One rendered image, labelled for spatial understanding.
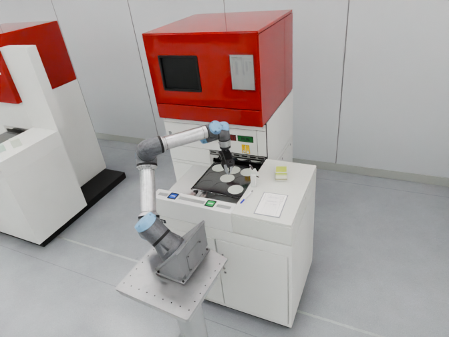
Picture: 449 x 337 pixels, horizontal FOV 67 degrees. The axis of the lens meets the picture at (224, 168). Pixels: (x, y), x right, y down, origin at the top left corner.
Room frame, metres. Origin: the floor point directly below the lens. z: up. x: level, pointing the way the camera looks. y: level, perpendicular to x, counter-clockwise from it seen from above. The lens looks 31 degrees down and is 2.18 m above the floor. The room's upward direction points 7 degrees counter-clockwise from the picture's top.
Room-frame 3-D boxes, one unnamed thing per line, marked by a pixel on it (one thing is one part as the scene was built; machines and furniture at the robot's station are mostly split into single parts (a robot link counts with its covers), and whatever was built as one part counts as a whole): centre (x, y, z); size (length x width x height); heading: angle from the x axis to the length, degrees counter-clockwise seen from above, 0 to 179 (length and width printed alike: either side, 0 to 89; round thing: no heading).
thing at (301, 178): (1.69, -0.31, 0.89); 0.62 x 0.35 x 0.14; 152
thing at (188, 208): (1.67, 0.22, 0.89); 0.55 x 0.09 x 0.14; 62
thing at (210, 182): (1.96, -0.01, 0.90); 0.34 x 0.34 x 0.01; 62
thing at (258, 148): (2.25, 0.05, 1.02); 0.82 x 0.03 x 0.40; 62
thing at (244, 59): (2.53, -0.09, 1.52); 0.81 x 0.75 x 0.59; 62
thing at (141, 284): (1.27, 0.32, 0.75); 0.45 x 0.44 x 0.13; 149
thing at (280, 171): (1.79, -0.35, 1.00); 0.07 x 0.07 x 0.07; 77
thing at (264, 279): (1.83, -0.03, 0.41); 0.97 x 0.64 x 0.82; 62
